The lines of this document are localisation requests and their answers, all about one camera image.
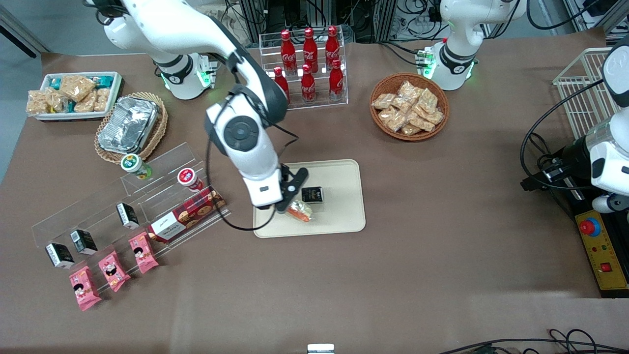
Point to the black box with gold print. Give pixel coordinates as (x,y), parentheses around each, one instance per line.
(313,195)

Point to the red cookie box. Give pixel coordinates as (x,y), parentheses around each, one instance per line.
(189,214)

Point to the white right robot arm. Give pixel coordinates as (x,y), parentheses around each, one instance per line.
(245,147)

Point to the yellow emergency stop box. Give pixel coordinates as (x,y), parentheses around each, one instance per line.
(607,250)

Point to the triangle sandwich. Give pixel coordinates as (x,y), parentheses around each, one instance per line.
(300,211)

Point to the crumpled beige cloth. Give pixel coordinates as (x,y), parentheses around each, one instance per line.
(245,34)

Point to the dark metal bar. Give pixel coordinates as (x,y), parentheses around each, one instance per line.
(17,32)

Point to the oval wicker basket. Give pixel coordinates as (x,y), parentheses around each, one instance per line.
(158,135)

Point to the clear acrylic bottle rack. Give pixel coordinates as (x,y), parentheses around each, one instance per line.
(324,105)

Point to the aluminium foil container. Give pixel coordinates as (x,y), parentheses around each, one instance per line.
(128,125)

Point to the teal snack pack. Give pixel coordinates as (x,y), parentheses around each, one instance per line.
(104,79)

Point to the red cola bottle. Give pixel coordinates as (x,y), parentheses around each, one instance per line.
(310,49)
(288,51)
(332,46)
(282,83)
(308,86)
(336,81)

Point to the wrapped rice cracker pack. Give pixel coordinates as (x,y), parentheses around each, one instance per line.
(86,103)
(56,101)
(102,100)
(77,87)

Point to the wrapped crispy snack pack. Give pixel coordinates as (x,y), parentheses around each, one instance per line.
(409,91)
(428,101)
(393,119)
(421,122)
(411,130)
(383,101)

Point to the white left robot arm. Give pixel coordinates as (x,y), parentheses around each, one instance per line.
(462,29)

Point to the pink snack pack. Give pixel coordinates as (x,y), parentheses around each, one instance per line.
(143,252)
(113,271)
(84,288)

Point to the clear acrylic stepped shelf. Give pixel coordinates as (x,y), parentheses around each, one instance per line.
(162,162)

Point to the round wicker basket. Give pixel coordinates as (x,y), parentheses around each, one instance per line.
(381,128)

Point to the red-lid drink bottle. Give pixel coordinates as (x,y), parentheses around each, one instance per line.
(188,177)

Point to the small grey white device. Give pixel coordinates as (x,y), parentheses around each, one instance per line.
(320,349)

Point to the beige plastic tray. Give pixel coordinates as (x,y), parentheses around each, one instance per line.
(339,206)

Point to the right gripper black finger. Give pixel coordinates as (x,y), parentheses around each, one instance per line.
(285,204)

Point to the small black carton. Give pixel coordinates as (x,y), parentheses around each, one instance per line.
(83,242)
(59,255)
(127,216)

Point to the white rectangular snack bin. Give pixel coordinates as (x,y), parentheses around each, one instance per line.
(117,93)

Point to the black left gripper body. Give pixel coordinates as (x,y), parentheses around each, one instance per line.
(571,156)

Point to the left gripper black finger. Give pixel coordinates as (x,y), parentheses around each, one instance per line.
(533,183)

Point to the green-lid drink bottle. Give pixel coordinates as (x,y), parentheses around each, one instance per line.
(132,163)

